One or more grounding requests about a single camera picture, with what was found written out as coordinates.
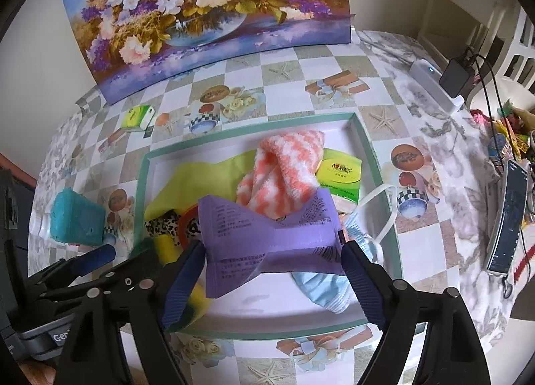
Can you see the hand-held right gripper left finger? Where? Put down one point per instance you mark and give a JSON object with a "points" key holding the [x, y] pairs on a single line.
{"points": [[184, 282]]}

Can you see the red white striped cloth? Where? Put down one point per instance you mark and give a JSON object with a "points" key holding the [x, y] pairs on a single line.
{"points": [[526, 259]]}

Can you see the blue face mask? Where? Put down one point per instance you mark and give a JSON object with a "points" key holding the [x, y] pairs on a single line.
{"points": [[326, 289]]}

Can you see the white tray box teal rim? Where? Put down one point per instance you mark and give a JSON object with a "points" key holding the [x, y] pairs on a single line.
{"points": [[259, 309]]}

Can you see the yellow-green cloth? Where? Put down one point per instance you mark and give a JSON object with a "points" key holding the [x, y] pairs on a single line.
{"points": [[200, 184]]}

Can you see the black smartphone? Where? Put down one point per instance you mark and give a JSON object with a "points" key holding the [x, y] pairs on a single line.
{"points": [[508, 217]]}

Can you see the colourful snack packets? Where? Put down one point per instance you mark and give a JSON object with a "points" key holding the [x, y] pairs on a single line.
{"points": [[516, 121]]}

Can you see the black charger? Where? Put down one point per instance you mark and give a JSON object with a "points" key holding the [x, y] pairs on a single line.
{"points": [[457, 73]]}

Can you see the leopard print cloth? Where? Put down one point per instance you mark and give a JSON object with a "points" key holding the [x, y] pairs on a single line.
{"points": [[173, 224]]}

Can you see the checkered printed tablecloth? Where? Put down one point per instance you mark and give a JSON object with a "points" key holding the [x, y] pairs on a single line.
{"points": [[292, 75]]}

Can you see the blue patterned can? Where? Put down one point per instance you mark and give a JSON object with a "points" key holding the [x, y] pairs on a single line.
{"points": [[499, 151]]}

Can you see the teal plastic toy box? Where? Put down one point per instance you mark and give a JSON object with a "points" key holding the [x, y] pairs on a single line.
{"points": [[77, 217]]}

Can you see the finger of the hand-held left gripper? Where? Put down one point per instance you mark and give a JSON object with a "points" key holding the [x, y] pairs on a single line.
{"points": [[133, 266], [98, 257]]}

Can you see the grey floral tablecloth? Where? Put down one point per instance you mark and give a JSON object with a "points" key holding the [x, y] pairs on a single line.
{"points": [[468, 159]]}

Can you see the pink white fluffy towel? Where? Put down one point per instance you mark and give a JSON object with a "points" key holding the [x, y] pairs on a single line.
{"points": [[284, 171]]}

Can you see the green tissue packet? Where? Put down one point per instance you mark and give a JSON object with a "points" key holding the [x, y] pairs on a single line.
{"points": [[340, 174], [136, 117]]}

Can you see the purple cloth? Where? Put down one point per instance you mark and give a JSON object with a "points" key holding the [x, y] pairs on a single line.
{"points": [[267, 238]]}

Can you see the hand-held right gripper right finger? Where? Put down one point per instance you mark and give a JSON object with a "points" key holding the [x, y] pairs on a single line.
{"points": [[363, 282]]}

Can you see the dark cabinet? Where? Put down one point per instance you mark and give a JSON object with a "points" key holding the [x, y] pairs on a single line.
{"points": [[10, 209]]}

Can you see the flower painting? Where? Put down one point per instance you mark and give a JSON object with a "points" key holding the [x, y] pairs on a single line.
{"points": [[209, 13]]}

